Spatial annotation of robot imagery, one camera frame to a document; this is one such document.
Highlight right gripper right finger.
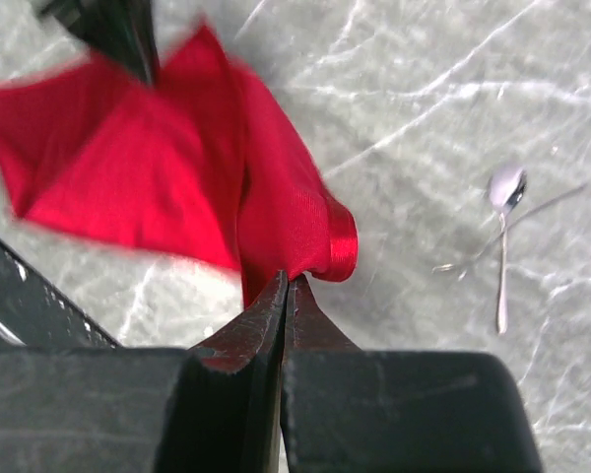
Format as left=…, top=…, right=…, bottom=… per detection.
left=282, top=277, right=543, bottom=472

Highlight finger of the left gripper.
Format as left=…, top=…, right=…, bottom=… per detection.
left=36, top=0, right=159, bottom=84

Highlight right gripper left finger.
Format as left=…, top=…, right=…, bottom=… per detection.
left=155, top=272, right=289, bottom=472

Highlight red cloth napkin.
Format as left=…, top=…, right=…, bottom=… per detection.
left=0, top=22, right=359, bottom=303

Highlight silver fork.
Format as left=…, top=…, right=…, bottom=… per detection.
left=431, top=182, right=590, bottom=273

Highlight silver spoon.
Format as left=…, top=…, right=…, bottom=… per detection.
left=488, top=164, right=527, bottom=335

